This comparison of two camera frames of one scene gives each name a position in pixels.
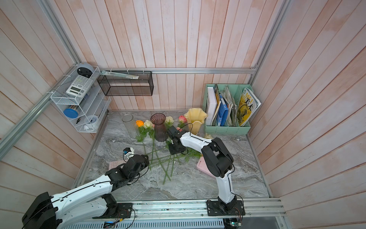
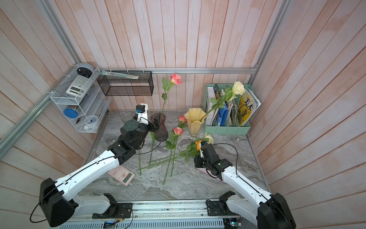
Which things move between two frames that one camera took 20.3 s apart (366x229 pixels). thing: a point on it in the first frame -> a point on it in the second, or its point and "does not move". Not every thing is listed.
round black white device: [85, 69] does not move
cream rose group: [149, 125] -> [230, 93]
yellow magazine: [249, 104] does not move
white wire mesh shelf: [79, 99] does not move
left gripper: [146, 162] -> [154, 125]
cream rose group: [208, 136] does not move
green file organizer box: [228, 108] does not move
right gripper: [172, 151] -> [197, 161]
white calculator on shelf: [79, 86] does not move
